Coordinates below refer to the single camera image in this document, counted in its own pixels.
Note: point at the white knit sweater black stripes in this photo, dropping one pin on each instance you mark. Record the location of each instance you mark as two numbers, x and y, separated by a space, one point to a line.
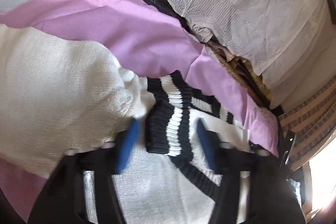
58 94

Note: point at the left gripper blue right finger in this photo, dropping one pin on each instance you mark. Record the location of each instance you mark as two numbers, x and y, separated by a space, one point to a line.
207 148

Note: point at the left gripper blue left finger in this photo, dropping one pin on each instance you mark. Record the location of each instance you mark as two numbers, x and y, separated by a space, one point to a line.
124 144

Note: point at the pink purple bed sheet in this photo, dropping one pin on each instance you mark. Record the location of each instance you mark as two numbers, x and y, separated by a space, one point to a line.
81 188

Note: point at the brown plaid cloth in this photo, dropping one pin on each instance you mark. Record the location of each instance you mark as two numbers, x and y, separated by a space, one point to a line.
313 123

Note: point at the dark clothes under lace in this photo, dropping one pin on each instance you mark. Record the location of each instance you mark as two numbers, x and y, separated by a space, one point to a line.
164 7

